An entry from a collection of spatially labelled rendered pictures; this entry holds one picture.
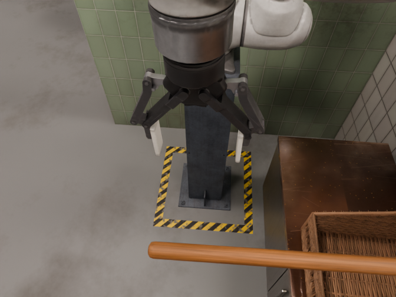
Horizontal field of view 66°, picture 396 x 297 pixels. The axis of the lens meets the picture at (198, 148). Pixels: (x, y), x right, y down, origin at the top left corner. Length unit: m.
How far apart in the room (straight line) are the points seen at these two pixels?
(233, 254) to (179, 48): 0.37
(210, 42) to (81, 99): 2.34
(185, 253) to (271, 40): 0.75
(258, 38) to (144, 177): 1.29
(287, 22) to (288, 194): 0.69
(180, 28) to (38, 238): 1.85
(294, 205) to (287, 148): 0.29
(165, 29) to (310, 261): 0.44
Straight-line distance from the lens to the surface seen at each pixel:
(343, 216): 1.21
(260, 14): 1.03
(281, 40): 1.08
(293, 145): 1.52
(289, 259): 0.58
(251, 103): 0.42
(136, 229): 1.91
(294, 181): 1.41
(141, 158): 2.15
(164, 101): 0.44
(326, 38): 1.80
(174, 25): 0.32
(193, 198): 1.94
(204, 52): 0.33
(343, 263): 0.61
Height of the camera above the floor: 1.75
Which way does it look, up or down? 54 degrees down
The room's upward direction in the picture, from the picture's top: straight up
